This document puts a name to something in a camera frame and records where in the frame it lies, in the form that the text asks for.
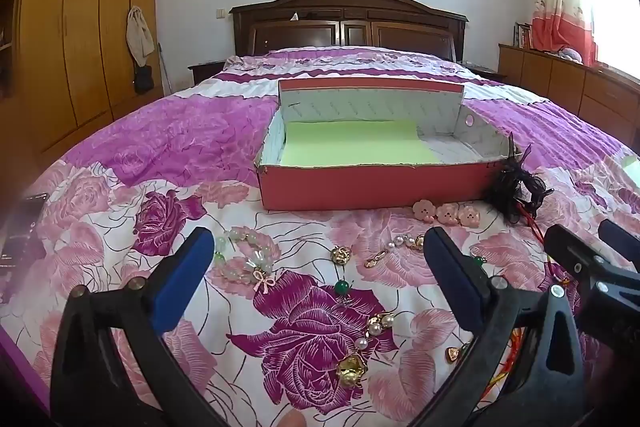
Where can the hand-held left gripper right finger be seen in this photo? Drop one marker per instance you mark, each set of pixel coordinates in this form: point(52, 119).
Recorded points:
point(450, 277)

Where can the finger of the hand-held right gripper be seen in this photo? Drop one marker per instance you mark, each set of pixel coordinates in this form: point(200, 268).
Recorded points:
point(617, 234)
point(567, 247)

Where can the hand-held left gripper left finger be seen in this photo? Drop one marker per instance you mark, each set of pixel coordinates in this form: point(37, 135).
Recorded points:
point(182, 277)

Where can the black feather hair clip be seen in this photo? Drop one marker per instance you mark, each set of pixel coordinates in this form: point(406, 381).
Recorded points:
point(510, 187)

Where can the red cardboard box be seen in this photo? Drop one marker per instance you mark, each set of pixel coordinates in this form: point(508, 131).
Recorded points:
point(350, 192)

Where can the pink flower hair clip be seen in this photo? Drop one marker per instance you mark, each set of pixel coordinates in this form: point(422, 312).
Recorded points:
point(424, 210)

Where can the green bead pendant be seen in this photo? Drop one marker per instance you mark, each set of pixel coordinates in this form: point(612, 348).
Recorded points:
point(342, 288)

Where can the gold earring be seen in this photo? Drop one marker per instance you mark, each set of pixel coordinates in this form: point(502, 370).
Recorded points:
point(342, 255)

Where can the floral pink bedspread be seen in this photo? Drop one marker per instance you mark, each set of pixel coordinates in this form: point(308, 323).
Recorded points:
point(200, 132)

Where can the green paper sheet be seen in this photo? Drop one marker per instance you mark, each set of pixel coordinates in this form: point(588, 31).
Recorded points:
point(350, 147)

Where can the black phone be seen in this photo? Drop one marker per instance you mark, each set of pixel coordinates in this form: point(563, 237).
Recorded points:
point(20, 237)

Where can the low wooden cabinet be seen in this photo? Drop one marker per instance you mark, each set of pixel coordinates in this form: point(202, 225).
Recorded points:
point(550, 72)

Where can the grey plush toy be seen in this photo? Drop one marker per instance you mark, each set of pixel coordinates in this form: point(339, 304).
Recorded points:
point(572, 55)

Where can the dark wooden nightstand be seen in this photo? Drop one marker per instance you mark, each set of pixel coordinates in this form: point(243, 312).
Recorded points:
point(482, 71)
point(205, 72)

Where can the black hanging bag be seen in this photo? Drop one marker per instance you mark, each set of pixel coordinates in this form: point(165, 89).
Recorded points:
point(144, 79)

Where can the white rod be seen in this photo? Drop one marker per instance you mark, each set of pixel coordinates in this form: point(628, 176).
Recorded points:
point(165, 69)

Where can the books on cabinet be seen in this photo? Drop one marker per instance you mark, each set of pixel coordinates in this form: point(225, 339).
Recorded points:
point(523, 36)

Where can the beige hanging cloth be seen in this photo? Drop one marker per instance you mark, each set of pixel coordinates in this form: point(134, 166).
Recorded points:
point(139, 34)

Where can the wooden wardrobe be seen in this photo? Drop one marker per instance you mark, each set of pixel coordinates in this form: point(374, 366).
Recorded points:
point(75, 32)

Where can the dark wooden headboard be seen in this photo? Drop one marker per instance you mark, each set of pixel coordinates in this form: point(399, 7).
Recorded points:
point(350, 7)

